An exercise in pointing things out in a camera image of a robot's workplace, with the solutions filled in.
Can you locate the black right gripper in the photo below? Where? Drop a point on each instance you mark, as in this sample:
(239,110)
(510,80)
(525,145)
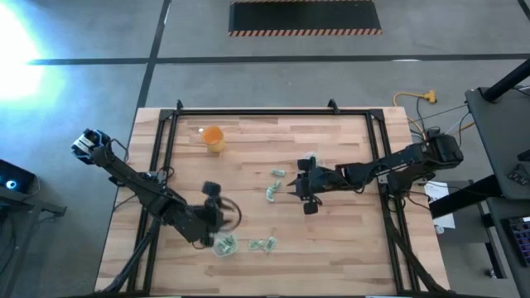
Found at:
(325,184)

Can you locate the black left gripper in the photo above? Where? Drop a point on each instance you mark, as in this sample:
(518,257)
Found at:
(213,217)

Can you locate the green white sweetener packet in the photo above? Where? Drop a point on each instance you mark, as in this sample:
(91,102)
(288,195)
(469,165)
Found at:
(276,184)
(230,248)
(270,193)
(223,243)
(255,245)
(278,172)
(270,244)

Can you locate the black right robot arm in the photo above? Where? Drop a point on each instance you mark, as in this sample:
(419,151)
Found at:
(397,165)

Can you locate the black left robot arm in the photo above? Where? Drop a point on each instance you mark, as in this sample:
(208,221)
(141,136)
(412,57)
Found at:
(136,184)

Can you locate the yellow plastic cup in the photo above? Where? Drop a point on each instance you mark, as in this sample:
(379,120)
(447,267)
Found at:
(213,138)

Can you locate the white paper sheet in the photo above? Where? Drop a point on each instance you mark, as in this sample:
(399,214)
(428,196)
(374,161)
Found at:
(437,191)

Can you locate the black hazard-striped floor mat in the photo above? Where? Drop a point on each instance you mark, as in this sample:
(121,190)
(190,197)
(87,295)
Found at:
(304,16)

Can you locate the grey metal stand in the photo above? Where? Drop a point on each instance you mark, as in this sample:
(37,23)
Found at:
(41,207)

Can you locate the black box with blue light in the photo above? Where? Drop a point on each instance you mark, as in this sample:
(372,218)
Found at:
(18,174)

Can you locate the grey desk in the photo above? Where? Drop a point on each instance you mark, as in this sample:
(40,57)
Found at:
(505,132)

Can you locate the black controller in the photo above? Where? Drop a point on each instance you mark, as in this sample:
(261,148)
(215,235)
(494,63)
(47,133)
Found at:
(519,176)

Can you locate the black keyboard with coloured keys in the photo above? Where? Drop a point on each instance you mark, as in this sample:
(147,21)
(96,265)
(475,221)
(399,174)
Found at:
(521,240)

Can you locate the black pole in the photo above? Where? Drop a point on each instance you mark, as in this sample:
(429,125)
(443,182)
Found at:
(507,80)

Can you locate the black aluminium rig frame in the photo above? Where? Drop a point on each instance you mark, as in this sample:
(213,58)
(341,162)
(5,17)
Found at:
(269,111)

